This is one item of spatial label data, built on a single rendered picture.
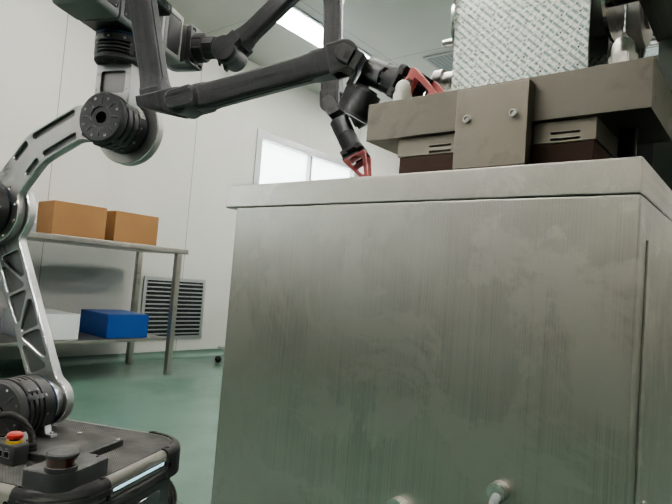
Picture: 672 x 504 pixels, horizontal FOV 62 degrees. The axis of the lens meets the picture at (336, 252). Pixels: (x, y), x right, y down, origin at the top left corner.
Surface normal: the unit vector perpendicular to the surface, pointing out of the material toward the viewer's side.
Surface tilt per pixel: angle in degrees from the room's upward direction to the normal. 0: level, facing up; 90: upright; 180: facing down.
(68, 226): 90
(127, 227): 90
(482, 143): 90
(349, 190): 90
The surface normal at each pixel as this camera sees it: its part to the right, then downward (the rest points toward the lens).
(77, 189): 0.78, 0.03
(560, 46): -0.62, -0.09
